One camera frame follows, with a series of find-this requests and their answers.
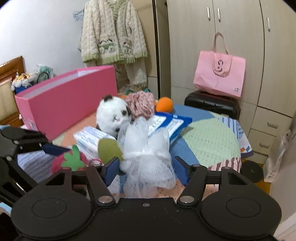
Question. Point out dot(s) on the orange makeup sponge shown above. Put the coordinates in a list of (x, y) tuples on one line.
[(164, 104)]

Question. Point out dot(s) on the white tissue packet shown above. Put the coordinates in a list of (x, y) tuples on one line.
[(89, 139)]

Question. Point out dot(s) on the wooden headboard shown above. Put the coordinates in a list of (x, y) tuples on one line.
[(7, 97)]

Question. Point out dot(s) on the cream knit cardigan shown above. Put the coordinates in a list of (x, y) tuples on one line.
[(111, 30)]

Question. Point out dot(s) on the panda plush toy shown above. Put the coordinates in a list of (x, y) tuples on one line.
[(108, 113)]

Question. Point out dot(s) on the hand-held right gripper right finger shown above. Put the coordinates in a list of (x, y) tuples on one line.
[(181, 172)]

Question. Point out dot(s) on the blue wet wipes packet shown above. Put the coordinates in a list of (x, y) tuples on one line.
[(178, 125)]

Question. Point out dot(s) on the pink tote bag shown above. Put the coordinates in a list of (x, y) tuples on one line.
[(217, 78)]

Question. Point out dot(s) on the white mesh bath pouf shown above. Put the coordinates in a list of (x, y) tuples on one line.
[(148, 166)]

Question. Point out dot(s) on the black round disc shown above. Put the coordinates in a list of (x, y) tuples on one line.
[(252, 171)]

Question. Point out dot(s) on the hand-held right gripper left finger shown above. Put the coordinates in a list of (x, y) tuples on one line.
[(113, 169)]

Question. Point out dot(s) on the clear plastic bag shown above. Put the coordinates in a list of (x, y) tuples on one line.
[(276, 160)]

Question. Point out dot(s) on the red strawberry plush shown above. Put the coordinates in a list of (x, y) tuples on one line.
[(57, 164)]

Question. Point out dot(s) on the green white plastic bag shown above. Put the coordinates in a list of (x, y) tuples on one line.
[(45, 71)]

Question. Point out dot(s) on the pink cardboard box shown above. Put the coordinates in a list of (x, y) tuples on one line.
[(69, 97)]

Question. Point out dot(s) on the black suitcase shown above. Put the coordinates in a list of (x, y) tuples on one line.
[(208, 104)]

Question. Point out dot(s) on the beige wardrobe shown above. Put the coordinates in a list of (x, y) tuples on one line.
[(185, 46)]

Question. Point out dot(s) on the teal bag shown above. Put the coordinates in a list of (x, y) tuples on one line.
[(148, 90)]

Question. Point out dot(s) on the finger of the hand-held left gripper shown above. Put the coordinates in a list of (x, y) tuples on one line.
[(55, 149)]

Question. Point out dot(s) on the cream knit pants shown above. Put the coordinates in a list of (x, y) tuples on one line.
[(136, 71)]

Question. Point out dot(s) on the blue clothes hanger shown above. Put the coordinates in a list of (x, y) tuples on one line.
[(78, 15)]

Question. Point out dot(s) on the olive green oval sponge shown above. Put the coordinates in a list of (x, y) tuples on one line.
[(108, 148)]

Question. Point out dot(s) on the pink floral cloth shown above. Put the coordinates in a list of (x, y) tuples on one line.
[(141, 104)]

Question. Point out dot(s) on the patterned bed blanket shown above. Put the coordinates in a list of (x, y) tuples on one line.
[(208, 139)]

